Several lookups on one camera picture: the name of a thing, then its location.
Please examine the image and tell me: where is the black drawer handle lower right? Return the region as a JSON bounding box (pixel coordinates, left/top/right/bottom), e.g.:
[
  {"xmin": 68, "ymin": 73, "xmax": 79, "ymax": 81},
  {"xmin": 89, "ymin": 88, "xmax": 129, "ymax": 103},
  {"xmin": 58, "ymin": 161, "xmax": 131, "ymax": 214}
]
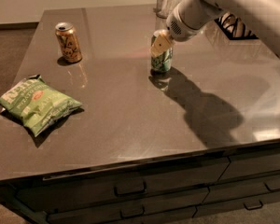
[{"xmin": 244, "ymin": 200, "xmax": 263, "ymax": 211}]

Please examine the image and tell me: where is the green potato chip bag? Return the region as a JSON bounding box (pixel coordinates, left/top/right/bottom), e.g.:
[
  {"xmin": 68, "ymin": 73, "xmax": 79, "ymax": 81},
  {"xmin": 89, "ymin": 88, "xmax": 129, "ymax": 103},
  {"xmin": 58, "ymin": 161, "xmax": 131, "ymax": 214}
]
[{"xmin": 0, "ymin": 75, "xmax": 82, "ymax": 137}]

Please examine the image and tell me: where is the green soda can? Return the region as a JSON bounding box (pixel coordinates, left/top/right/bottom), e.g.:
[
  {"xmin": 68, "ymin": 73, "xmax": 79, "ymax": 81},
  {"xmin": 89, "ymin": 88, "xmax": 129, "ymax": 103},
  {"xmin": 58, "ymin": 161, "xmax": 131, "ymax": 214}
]
[{"xmin": 151, "ymin": 48, "xmax": 173, "ymax": 73}]

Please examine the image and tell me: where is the orange soda can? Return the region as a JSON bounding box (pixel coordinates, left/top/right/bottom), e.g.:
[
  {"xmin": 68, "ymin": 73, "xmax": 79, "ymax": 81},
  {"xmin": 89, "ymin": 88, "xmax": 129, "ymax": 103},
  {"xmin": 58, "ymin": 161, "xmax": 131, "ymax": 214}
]
[{"xmin": 55, "ymin": 21, "xmax": 82, "ymax": 63}]

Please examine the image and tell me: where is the black drawer handle lower left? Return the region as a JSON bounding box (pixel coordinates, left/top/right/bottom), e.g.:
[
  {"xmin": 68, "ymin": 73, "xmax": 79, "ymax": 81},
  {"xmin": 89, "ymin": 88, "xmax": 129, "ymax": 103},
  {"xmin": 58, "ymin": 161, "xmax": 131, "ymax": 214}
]
[{"xmin": 119, "ymin": 205, "xmax": 145, "ymax": 219}]

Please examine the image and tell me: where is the black wire napkin holder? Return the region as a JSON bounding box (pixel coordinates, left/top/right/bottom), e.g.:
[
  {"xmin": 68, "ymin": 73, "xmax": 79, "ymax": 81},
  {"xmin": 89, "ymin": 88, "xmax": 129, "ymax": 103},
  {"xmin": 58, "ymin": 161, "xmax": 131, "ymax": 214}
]
[{"xmin": 215, "ymin": 12, "xmax": 257, "ymax": 40}]

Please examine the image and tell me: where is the black drawer handle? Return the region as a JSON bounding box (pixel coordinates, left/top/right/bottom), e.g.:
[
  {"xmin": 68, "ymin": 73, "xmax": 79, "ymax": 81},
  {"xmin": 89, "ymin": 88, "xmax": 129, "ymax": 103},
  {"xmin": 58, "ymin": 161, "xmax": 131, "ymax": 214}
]
[
  {"xmin": 264, "ymin": 178, "xmax": 280, "ymax": 192},
  {"xmin": 114, "ymin": 179, "xmax": 147, "ymax": 197},
  {"xmin": 119, "ymin": 205, "xmax": 145, "ymax": 219},
  {"xmin": 244, "ymin": 200, "xmax": 263, "ymax": 211}
]

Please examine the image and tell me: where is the black drawer handle upper right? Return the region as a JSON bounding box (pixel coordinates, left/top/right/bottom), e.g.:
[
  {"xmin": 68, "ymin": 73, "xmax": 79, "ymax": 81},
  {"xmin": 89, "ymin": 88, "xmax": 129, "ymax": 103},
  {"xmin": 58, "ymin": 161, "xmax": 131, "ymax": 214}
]
[{"xmin": 264, "ymin": 178, "xmax": 280, "ymax": 192}]

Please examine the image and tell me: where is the black drawer handle upper left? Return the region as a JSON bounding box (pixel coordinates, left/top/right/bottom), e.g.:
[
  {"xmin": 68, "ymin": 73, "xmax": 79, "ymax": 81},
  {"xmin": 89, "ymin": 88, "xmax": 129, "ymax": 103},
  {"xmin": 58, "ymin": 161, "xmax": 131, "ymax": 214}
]
[{"xmin": 114, "ymin": 179, "xmax": 147, "ymax": 197}]

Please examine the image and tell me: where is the grey drawer cabinet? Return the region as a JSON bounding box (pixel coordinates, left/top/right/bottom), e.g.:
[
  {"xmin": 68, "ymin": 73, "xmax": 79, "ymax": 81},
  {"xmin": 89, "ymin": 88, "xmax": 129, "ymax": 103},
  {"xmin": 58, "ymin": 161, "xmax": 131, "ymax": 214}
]
[{"xmin": 0, "ymin": 147, "xmax": 280, "ymax": 224}]

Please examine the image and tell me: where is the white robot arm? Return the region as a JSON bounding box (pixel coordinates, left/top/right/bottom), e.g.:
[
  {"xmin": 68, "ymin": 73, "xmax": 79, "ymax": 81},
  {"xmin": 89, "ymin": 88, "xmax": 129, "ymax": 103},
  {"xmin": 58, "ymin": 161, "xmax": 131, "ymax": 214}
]
[{"xmin": 150, "ymin": 0, "xmax": 280, "ymax": 59}]

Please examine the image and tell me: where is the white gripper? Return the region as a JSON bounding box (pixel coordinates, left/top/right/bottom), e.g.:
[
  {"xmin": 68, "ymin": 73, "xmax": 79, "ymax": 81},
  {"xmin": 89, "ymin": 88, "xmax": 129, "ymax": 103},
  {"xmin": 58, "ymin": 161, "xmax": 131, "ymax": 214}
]
[{"xmin": 150, "ymin": 0, "xmax": 224, "ymax": 57}]

